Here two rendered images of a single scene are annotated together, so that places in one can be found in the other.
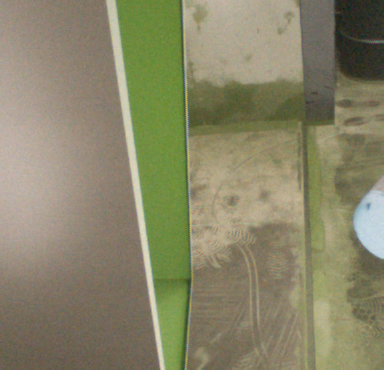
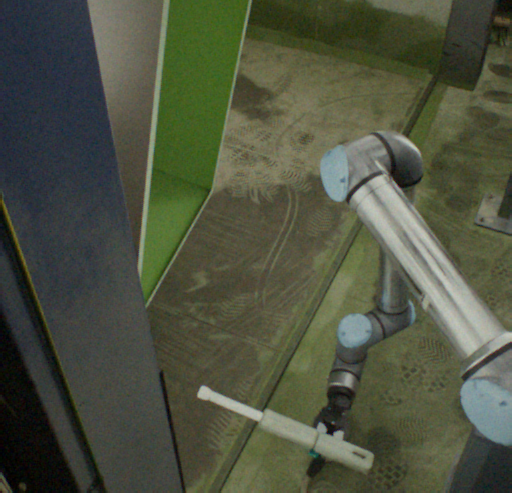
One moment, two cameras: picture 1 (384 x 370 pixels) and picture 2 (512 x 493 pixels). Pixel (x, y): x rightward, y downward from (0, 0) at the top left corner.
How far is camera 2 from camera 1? 99 cm
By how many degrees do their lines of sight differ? 10
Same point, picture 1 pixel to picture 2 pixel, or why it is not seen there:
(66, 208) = (123, 83)
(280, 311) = (298, 267)
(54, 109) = (132, 40)
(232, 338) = (238, 274)
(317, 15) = not seen: outside the picture
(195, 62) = not seen: outside the picture
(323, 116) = (461, 77)
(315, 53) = not seen: outside the picture
